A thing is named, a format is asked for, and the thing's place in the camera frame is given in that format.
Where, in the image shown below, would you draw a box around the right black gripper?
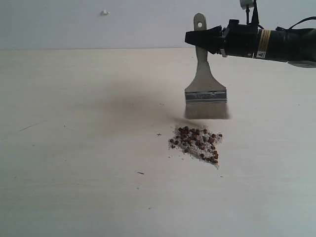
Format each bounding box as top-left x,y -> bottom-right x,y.
185,19 -> 258,58

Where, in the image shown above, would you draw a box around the white wooden paint brush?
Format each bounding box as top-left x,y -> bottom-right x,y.
184,13 -> 231,119

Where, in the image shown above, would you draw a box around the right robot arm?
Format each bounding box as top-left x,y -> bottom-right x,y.
185,19 -> 316,65

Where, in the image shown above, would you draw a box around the scattered rice and brown pellets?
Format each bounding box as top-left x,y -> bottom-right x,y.
166,124 -> 226,179

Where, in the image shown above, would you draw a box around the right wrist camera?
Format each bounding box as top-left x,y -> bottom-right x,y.
239,0 -> 259,26

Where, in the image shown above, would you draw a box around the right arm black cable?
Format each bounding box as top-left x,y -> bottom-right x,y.
256,15 -> 316,33

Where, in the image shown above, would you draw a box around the small white wall hook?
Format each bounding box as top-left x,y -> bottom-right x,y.
100,10 -> 110,16

